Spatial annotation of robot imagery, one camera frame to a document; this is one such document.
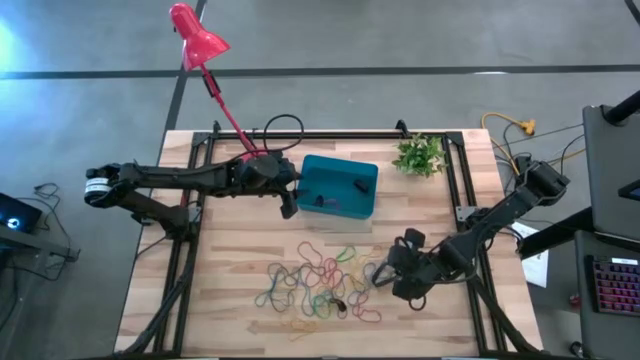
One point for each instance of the white paper sheet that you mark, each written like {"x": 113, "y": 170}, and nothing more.
{"x": 537, "y": 270}

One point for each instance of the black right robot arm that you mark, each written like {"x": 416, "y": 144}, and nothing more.
{"x": 500, "y": 215}

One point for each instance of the black laptop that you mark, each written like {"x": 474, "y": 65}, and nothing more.
{"x": 20, "y": 215}

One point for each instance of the thin black rubber band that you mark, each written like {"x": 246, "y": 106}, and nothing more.
{"x": 375, "y": 277}

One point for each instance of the backlit keyboard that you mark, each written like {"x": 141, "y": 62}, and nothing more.
{"x": 617, "y": 287}

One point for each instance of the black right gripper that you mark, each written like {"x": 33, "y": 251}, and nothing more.
{"x": 420, "y": 265}

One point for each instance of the black beam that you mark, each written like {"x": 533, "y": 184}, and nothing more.
{"x": 560, "y": 232}

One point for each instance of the black pole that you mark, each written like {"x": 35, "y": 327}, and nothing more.
{"x": 622, "y": 107}

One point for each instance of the blue plastic bin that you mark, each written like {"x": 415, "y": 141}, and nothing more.
{"x": 340, "y": 172}

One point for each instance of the grey desk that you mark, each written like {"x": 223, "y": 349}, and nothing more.
{"x": 585, "y": 330}
{"x": 610, "y": 175}

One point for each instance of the yellow rubber band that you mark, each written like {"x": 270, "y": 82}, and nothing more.
{"x": 360, "y": 270}
{"x": 300, "y": 325}

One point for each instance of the green plant in white pot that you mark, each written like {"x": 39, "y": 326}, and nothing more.
{"x": 419, "y": 156}

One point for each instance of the black side stand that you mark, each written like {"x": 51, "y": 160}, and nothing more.
{"x": 40, "y": 245}

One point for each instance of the black tablet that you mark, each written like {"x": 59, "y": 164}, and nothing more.
{"x": 631, "y": 191}

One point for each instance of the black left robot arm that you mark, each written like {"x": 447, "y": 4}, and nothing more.
{"x": 165, "y": 175}

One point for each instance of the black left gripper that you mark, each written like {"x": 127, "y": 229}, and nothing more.
{"x": 265, "y": 175}

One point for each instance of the brown rubber band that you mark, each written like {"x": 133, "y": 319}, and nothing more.
{"x": 272, "y": 275}

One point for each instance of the red desk lamp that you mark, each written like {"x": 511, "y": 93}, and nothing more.
{"x": 197, "y": 42}

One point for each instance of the green rubber band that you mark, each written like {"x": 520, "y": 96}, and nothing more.
{"x": 345, "y": 247}
{"x": 316, "y": 310}

